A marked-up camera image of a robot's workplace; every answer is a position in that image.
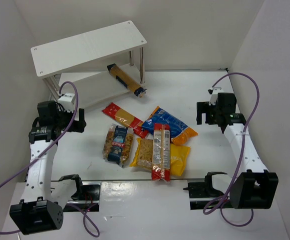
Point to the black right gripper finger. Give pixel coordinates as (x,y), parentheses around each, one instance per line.
(206,110)
(200,106)

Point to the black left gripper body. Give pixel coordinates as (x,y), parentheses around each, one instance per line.
(77,122)

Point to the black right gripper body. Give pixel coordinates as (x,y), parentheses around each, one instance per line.
(203,113)

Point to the red spaghetti bag with label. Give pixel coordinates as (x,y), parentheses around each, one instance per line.
(161,153)

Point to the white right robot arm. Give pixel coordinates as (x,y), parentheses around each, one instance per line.
(254,186)

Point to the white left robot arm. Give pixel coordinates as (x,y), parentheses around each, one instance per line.
(41,207)

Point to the blue orange pasta bag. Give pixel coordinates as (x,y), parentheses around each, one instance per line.
(180,132)

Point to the white two-tier shelf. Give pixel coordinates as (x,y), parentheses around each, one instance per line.
(55,61)

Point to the Agnesi tricolour fusilli bag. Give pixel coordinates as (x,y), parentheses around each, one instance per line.
(118,144)

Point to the blue spaghetti box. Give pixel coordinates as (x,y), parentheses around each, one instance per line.
(126,80)

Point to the yellow macaroni bag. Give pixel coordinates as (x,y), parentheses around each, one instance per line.
(143,156)

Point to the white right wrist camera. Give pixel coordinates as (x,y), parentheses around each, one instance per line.
(213,91)

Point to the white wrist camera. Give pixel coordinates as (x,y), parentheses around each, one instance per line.
(67,99)
(213,91)

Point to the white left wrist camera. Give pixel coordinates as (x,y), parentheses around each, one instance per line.
(67,99)

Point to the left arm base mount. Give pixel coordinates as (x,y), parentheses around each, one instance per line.
(86,200)

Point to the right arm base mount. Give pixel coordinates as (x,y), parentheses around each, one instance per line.
(199,194)

